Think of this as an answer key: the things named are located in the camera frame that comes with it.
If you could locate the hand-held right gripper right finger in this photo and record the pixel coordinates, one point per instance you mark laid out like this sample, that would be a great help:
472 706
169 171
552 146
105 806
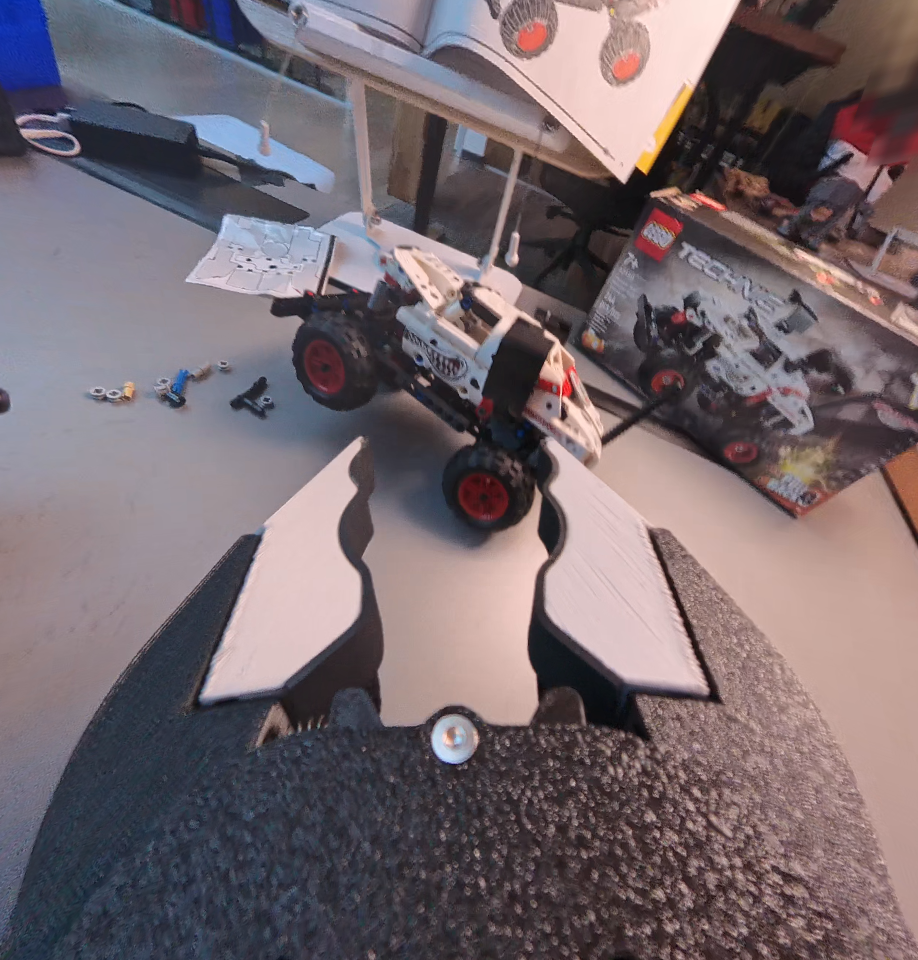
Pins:
624 608

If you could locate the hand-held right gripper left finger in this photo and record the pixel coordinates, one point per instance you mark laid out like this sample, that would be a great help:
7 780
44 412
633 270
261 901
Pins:
287 600

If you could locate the white lego truck model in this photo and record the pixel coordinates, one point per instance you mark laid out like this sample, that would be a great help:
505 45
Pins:
459 338

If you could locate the white printed sticker sheet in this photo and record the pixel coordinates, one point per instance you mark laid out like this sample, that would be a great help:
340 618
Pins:
257 255

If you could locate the small black lego pin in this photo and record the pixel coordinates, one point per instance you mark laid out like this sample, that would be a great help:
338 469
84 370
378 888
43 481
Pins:
252 398

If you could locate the small blue lego piece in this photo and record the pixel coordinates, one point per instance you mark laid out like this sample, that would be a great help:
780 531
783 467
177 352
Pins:
174 390

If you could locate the small tan lego piece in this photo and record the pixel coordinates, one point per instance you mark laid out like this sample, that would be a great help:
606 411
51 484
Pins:
212 368

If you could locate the small white lego piece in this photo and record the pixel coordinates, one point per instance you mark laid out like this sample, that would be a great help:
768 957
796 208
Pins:
102 393

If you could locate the lego set box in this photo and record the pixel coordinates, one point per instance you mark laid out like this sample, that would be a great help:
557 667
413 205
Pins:
789 360

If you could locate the lego instruction booklet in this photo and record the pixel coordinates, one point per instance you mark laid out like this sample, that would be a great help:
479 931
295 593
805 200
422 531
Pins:
579 75

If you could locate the thin metal rod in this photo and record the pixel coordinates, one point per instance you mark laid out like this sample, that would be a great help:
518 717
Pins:
504 210
363 150

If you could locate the white plastic stand base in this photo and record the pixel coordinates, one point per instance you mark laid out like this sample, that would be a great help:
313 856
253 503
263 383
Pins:
257 147

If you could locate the black power adapter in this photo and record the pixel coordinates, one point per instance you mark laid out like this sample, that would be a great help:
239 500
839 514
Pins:
129 135

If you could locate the blue plastic bin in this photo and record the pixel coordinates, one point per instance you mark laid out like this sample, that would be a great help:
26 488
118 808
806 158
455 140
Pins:
17 45

